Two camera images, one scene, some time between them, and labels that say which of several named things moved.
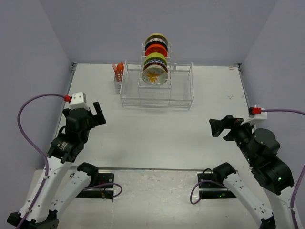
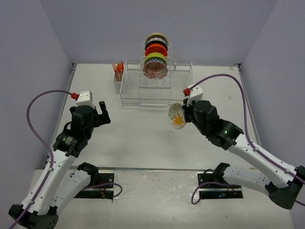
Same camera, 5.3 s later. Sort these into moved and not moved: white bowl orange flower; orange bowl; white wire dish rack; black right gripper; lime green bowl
Moved: black right gripper; white bowl orange flower
Not moved: white wire dish rack; lime green bowl; orange bowl
